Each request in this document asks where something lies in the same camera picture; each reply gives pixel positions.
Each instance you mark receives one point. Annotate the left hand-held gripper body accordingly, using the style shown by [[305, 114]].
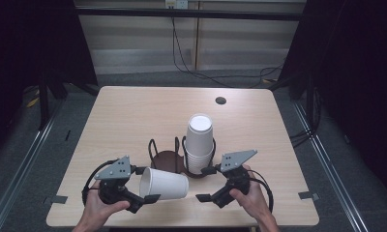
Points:
[[115, 187]]

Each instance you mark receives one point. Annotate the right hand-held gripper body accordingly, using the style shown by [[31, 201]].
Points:
[[234, 182]]

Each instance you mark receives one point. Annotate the white disposable paper cup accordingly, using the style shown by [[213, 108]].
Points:
[[165, 183]]

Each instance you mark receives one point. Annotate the stack of white paper cups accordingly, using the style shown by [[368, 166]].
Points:
[[199, 138]]

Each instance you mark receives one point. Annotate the person's right hand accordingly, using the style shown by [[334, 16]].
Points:
[[254, 201]]

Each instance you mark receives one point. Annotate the person's left hand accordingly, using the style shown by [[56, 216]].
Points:
[[99, 211]]

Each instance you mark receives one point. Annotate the grey tape strip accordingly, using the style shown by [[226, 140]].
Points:
[[57, 199], [307, 195]]

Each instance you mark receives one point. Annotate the small black floor object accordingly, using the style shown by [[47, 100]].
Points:
[[67, 135]]

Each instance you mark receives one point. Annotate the black round table grommet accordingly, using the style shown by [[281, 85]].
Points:
[[220, 100]]

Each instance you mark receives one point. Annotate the black metal stand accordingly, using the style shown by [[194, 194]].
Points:
[[44, 106]]

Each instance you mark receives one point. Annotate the yellow floor object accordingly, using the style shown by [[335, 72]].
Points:
[[32, 102]]

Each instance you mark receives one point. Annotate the black horizontal metal bar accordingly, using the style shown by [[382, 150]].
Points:
[[133, 13]]

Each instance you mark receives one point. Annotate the black curtain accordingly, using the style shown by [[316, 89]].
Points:
[[30, 48], [359, 80]]

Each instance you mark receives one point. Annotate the metal floor rail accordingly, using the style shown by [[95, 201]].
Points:
[[17, 174], [333, 174]]

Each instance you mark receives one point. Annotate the white wall socket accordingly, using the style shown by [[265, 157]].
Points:
[[177, 4]]

